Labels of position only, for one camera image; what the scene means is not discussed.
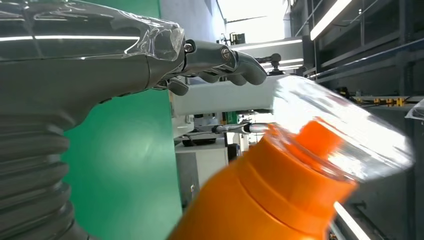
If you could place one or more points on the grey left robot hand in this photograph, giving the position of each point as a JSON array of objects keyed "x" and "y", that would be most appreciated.
[{"x": 82, "y": 73}]

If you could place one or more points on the orange bottle with clear cap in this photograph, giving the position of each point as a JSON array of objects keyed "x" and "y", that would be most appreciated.
[{"x": 251, "y": 205}]

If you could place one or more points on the green table mat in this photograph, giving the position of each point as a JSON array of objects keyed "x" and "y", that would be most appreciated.
[{"x": 122, "y": 165}]

